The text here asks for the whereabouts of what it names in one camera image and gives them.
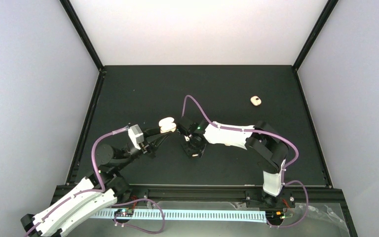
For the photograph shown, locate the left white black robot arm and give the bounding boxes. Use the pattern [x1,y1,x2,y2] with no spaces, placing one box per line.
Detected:
[21,124,176,237]

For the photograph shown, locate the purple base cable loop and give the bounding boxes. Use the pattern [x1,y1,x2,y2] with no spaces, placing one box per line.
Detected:
[112,198,167,235]

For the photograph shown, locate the black frame post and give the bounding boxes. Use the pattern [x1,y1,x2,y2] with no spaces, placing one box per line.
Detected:
[59,0,104,71]
[292,0,339,72]

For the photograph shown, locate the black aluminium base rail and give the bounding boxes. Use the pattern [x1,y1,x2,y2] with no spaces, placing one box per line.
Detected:
[50,185,347,210]

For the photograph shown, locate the white slotted cable duct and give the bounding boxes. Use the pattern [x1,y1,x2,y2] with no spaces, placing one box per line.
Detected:
[91,208,267,223]

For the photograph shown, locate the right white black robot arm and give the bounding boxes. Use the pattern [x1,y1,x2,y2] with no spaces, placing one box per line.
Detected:
[176,117,288,207]

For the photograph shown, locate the right black frame post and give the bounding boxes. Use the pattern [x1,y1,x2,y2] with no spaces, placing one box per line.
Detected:
[292,0,339,72]

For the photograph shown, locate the pink earbuds charging case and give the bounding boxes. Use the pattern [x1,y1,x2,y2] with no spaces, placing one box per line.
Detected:
[158,117,177,133]

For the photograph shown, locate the left black frame post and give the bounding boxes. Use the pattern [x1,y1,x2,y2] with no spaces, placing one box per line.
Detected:
[59,0,104,71]

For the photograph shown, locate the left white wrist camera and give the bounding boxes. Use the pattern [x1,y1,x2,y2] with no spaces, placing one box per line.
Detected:
[127,124,145,150]

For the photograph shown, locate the right base circuit board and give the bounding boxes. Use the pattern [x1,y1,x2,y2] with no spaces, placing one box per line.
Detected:
[265,211,293,220]

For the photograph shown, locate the small green circuit board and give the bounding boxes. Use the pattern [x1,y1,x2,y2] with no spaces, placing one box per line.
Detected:
[114,208,134,218]

